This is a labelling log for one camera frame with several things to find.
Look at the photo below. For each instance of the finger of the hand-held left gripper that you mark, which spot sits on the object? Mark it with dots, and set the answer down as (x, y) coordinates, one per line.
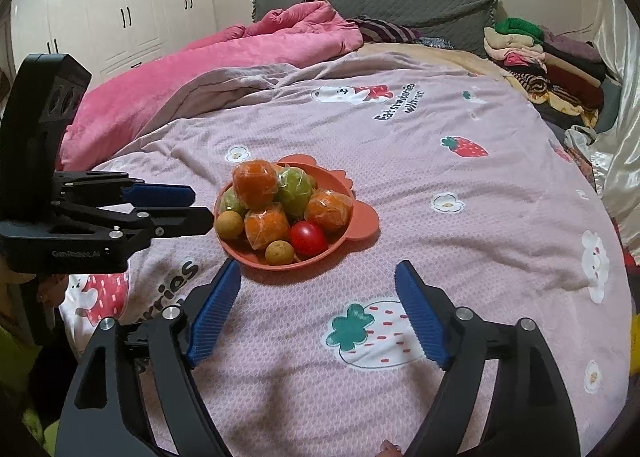
(180, 222)
(160, 194)

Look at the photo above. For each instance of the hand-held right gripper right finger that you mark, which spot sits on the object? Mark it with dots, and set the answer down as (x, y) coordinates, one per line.
(422, 317)

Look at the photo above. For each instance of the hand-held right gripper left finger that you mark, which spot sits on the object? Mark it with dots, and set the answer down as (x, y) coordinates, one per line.
(215, 312)

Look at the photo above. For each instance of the brown longan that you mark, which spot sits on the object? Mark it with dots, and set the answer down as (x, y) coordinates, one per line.
(230, 224)
(279, 253)

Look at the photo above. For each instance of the plastic-wrapped green guava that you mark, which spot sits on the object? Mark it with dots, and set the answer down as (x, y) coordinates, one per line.
(231, 201)
(295, 189)

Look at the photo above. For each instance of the plastic-wrapped orange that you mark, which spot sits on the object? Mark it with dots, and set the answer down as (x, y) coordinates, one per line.
(267, 228)
(327, 211)
(255, 184)

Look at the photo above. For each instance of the terracotta bear-eared plate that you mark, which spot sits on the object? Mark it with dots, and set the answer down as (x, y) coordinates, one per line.
(357, 224)

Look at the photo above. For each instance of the red tomato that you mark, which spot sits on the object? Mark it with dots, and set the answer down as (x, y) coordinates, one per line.
(308, 238)

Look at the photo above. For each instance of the person's left hand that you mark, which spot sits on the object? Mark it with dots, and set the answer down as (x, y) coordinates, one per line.
(50, 293)

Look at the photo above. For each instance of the pink fleece blanket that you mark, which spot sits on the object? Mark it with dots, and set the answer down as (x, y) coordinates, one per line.
(200, 72)

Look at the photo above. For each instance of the strawberry-printed purple quilt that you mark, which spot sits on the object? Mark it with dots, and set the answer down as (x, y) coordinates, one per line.
(425, 187)

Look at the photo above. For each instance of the yellow-green garment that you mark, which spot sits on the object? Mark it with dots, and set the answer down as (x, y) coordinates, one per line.
(12, 342)

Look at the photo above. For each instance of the beige bed sheet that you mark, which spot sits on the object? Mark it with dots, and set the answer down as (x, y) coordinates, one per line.
(430, 57)

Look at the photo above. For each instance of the stack of folded clothes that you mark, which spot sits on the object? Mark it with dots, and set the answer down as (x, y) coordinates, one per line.
(545, 67)

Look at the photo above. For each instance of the dark striped cloth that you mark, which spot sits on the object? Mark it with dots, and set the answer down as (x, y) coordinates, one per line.
(385, 29)

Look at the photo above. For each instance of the grey padded headboard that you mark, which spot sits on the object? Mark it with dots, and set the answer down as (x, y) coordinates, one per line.
(390, 2)

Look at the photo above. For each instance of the cream satin curtain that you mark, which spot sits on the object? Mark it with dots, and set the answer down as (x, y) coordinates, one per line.
(620, 87)

